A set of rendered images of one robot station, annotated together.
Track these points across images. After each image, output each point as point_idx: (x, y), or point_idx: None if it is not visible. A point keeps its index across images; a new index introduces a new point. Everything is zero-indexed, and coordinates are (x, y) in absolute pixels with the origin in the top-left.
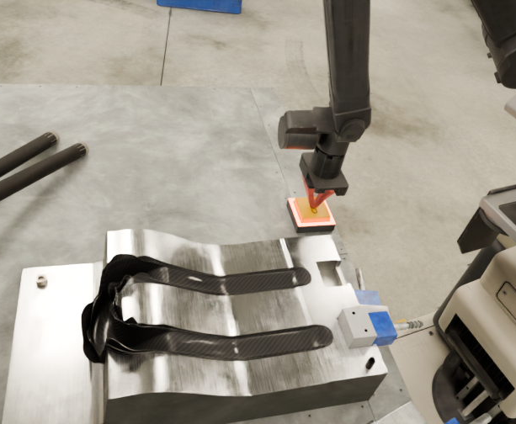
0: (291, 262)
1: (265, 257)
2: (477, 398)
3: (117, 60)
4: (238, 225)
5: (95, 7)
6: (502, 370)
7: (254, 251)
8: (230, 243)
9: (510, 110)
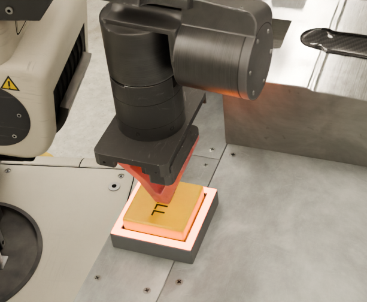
0: (318, 55)
1: (356, 73)
2: None
3: None
4: (325, 251)
5: None
6: (78, 33)
7: None
8: (361, 219)
9: None
